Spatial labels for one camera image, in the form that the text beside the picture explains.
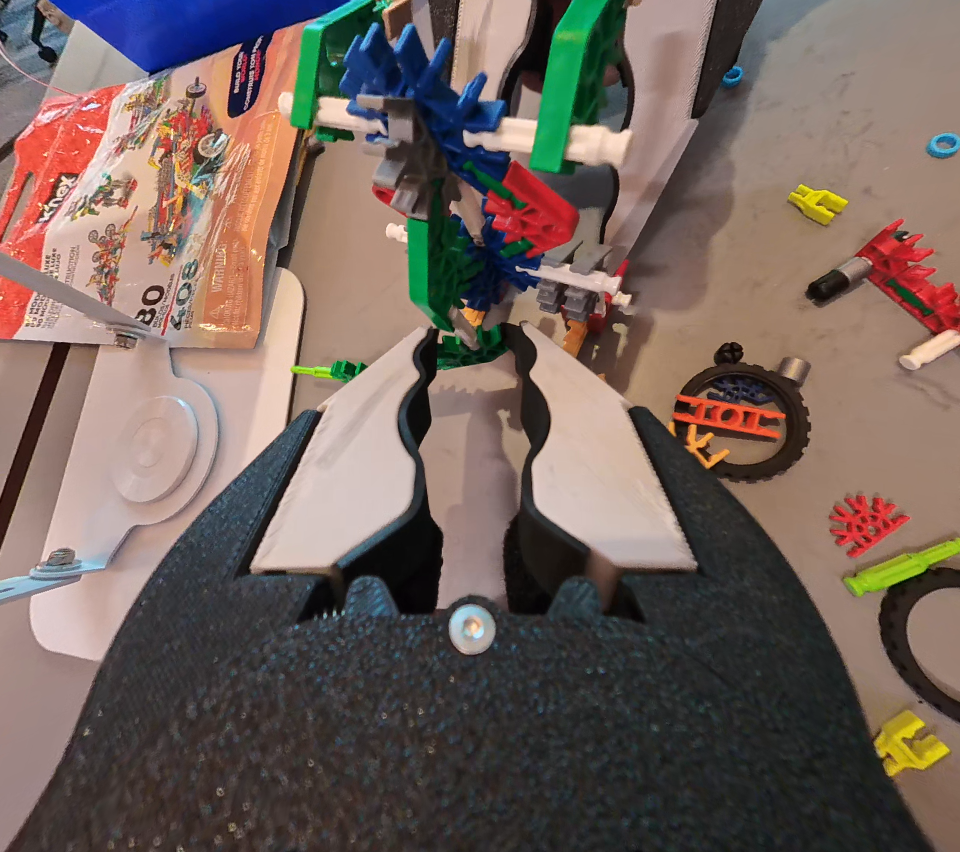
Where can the black ball connector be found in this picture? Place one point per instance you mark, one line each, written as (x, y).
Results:
(729, 351)

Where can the colourful construction toy dinosaur model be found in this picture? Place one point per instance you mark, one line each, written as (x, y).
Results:
(577, 87)

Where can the lime green rod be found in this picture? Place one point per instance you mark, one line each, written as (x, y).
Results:
(904, 565)

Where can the printed toy packaging bag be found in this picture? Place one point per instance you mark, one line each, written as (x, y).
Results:
(187, 192)

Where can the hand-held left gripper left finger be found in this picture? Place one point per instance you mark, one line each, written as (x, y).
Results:
(337, 484)

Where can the red snowflake connector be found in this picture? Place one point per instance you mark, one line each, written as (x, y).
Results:
(866, 523)

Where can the red toy axle assembly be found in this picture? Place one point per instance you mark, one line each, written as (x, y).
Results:
(900, 267)

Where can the yellow-green clip piece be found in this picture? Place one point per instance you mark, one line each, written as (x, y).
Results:
(817, 203)
(904, 747)

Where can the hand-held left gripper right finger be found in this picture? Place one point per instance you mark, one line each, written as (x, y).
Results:
(607, 484)

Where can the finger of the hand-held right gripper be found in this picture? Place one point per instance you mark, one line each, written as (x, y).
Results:
(491, 4)
(667, 79)

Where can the yellow fan connector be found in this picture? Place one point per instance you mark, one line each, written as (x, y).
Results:
(705, 451)

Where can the grey spacer piece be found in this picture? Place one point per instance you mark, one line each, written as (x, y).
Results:
(793, 368)

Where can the orange connector piece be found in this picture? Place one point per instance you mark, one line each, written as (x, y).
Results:
(731, 412)

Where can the black toy tire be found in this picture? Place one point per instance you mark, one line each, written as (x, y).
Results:
(801, 421)
(892, 634)

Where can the white adjustable book stand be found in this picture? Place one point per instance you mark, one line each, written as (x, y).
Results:
(150, 432)

